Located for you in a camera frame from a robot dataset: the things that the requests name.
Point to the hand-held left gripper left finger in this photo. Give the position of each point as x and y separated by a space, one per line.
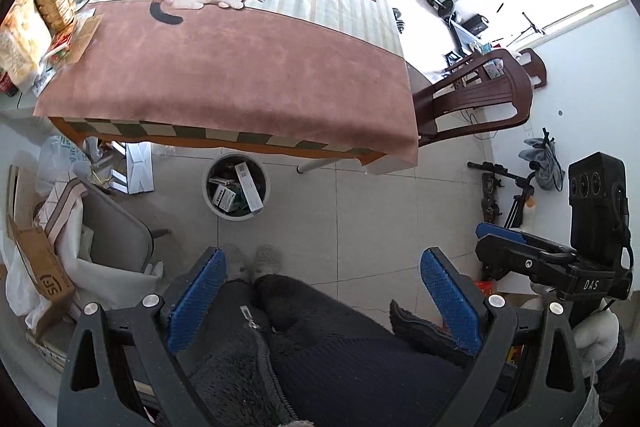
195 302

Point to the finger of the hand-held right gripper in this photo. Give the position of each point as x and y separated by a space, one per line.
500 232
520 263

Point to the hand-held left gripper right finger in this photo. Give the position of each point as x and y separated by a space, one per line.
450 302

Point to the white round trash bin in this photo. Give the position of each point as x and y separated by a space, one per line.
206 195

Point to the small white box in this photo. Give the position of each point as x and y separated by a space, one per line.
223 197

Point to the small dark box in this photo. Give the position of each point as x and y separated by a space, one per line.
219 180

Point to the long white box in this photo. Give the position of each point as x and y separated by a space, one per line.
248 185

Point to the person's right forearm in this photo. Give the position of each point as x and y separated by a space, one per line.
597 334

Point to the person's left leg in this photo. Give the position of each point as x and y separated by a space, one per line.
237 302

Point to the grey fuzzy slipper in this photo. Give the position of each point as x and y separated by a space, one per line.
267 257
236 259

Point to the grey cloth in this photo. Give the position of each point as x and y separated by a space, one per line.
542 162

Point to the grey fleece jacket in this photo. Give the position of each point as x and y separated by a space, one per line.
235 372

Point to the grey folding chair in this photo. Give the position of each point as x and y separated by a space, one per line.
112 227

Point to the brown wooden chair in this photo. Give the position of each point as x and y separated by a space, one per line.
480 99
535 64

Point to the white flat carton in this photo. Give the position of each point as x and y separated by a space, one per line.
137 167

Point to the wicker basket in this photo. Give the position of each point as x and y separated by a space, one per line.
47 348

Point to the brown cardboard box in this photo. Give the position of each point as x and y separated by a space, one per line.
42 267

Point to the white bag with pink trim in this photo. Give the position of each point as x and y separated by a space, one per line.
65 207

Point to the white plastic bag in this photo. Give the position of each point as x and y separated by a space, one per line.
55 157
15 287

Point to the table with brown cat cloth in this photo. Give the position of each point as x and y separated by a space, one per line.
225 72

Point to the black barbell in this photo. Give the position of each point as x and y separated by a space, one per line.
442 7

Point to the brown paper sheet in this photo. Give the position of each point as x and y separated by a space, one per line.
82 38

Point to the yellow snack bag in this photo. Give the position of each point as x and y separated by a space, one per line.
25 42

